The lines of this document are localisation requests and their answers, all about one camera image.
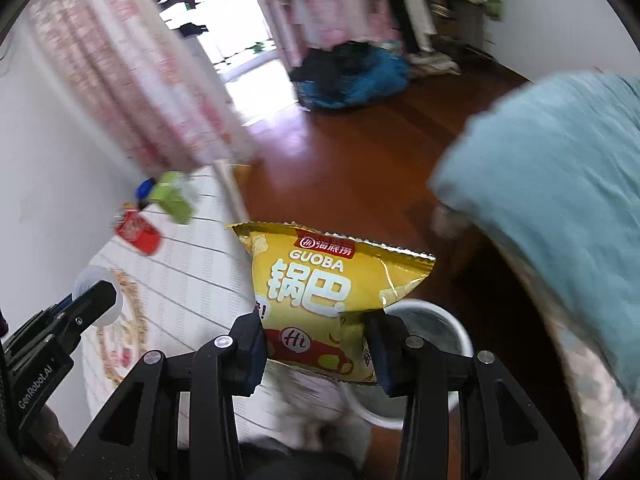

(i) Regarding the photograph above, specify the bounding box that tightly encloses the blue clothes pile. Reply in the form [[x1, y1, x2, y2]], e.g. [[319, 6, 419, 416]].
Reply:
[[288, 41, 410, 110]]

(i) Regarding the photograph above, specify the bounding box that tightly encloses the red cola can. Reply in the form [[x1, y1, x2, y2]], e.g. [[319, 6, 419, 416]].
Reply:
[[114, 208, 162, 256]]

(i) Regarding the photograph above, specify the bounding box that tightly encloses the green tissue box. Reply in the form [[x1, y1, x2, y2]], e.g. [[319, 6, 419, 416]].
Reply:
[[149, 171, 200, 224]]

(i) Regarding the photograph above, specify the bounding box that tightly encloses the yellow snack bag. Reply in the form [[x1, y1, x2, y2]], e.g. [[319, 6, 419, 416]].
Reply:
[[231, 221, 435, 384]]

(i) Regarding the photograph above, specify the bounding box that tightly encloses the pink floral curtain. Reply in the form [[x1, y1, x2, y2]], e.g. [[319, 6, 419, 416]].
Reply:
[[27, 0, 257, 177]]

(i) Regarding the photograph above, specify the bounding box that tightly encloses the patterned mattress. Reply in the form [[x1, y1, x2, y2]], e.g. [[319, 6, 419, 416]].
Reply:
[[496, 245, 639, 479]]

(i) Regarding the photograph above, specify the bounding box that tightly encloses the floral white tablecloth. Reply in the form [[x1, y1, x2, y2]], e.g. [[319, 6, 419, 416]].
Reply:
[[79, 167, 371, 466]]

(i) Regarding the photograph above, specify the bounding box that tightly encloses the light blue blanket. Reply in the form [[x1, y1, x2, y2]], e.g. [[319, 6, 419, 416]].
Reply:
[[428, 72, 639, 400]]

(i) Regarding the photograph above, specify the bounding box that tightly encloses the hanging clothes rack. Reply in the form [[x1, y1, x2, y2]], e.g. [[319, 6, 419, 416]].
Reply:
[[257, 0, 503, 77]]

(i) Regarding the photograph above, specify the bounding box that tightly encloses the blue yellow toy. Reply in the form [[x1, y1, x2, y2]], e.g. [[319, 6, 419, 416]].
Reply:
[[136, 178, 156, 210]]

